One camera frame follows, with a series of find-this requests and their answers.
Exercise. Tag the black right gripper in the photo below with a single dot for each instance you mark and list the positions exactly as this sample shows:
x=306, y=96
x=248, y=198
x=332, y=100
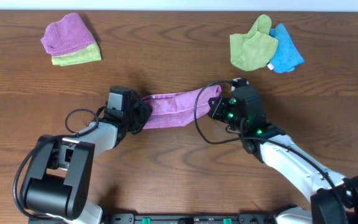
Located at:
x=215, y=111

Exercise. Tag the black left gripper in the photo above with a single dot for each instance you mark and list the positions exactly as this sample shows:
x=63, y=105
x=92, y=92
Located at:
x=138, y=113

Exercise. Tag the purple microfiber cloth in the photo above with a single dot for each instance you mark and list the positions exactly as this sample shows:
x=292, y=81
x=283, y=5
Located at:
x=170, y=110

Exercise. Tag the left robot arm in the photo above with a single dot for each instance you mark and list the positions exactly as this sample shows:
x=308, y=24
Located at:
x=52, y=183

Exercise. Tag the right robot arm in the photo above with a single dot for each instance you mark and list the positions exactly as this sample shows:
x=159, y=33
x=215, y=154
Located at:
x=333, y=196

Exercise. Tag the crumpled green cloth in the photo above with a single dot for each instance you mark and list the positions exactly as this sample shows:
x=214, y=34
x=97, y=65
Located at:
x=254, y=49

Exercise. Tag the blue cloth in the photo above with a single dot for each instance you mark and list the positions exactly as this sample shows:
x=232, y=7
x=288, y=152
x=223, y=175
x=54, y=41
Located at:
x=286, y=57

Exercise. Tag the folded green cloth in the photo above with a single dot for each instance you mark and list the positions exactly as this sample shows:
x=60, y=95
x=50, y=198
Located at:
x=90, y=53

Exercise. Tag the folded purple cloth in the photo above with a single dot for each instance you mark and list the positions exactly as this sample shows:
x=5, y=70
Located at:
x=66, y=36

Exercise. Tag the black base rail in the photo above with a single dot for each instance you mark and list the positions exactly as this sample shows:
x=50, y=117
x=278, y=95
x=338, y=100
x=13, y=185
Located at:
x=197, y=218

